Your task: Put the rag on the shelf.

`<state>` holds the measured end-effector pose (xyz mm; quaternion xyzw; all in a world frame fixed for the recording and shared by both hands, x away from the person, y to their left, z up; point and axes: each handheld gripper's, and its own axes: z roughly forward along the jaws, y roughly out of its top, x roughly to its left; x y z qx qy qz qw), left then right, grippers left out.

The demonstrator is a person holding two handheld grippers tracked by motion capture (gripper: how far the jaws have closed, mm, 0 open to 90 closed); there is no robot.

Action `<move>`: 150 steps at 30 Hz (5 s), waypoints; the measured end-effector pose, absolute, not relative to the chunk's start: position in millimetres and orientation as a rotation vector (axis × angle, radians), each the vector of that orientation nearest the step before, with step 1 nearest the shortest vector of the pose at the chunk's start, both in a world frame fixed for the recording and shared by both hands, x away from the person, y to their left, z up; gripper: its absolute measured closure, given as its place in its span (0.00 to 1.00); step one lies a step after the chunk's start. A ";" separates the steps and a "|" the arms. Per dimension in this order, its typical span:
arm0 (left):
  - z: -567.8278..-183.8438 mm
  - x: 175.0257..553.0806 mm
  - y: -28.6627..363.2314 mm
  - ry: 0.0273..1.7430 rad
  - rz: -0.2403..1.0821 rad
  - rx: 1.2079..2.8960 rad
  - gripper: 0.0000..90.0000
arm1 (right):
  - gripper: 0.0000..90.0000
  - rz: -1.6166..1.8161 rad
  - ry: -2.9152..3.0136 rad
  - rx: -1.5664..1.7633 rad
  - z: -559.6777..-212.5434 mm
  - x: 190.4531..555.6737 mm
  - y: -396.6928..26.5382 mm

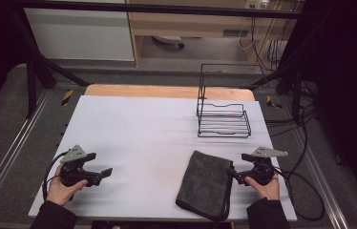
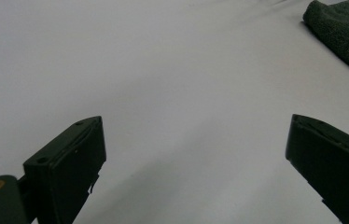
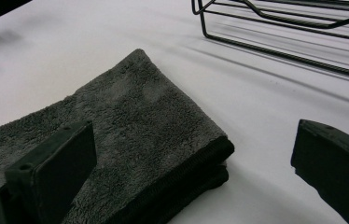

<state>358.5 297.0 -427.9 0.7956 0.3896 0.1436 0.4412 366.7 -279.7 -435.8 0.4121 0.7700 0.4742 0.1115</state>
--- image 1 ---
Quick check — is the bundle of background cables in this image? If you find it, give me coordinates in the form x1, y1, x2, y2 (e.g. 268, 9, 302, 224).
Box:
237, 9, 319, 128

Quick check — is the person's left hand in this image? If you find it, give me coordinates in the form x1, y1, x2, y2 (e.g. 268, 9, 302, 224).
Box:
45, 165, 89, 207

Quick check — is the white table cloth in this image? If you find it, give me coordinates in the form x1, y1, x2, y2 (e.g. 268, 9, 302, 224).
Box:
28, 94, 298, 222

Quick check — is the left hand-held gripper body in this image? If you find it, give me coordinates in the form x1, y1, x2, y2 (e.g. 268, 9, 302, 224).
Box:
59, 144, 103, 188

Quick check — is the dark grey towel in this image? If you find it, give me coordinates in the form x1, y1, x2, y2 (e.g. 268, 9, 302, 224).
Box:
175, 150, 235, 223

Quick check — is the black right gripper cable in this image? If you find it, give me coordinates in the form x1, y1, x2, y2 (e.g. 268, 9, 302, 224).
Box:
273, 104, 326, 222

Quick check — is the black metal frame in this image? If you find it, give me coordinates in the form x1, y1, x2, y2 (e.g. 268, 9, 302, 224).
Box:
8, 0, 308, 127

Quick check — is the person's right hand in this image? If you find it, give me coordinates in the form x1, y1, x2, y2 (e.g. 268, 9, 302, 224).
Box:
244, 174, 281, 201

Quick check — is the black wire rack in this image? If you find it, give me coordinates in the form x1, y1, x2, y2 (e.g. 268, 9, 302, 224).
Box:
196, 63, 264, 139

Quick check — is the white cabinet panel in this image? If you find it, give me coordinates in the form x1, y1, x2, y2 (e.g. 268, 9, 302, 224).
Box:
23, 8, 136, 62

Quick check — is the wooden table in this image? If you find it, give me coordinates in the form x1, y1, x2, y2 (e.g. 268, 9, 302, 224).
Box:
84, 83, 256, 102

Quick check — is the office chair base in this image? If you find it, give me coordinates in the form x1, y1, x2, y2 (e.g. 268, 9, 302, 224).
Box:
152, 34, 186, 50

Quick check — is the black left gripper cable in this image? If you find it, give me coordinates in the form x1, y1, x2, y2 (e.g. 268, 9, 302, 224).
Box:
41, 151, 70, 201

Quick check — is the aluminium floor rail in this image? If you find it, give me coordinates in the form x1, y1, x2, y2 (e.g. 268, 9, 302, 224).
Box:
293, 125, 350, 229
0, 91, 51, 218

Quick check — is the white power strip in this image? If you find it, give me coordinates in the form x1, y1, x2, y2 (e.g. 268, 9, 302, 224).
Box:
244, 0, 270, 10

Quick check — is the light wooden desk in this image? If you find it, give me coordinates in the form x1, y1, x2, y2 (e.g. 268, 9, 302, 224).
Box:
124, 0, 305, 68

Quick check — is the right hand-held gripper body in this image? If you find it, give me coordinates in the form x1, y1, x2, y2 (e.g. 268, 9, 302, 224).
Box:
237, 146, 289, 187

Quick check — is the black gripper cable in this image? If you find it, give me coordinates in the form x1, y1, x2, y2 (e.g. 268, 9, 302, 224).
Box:
273, 104, 326, 222
41, 151, 70, 201

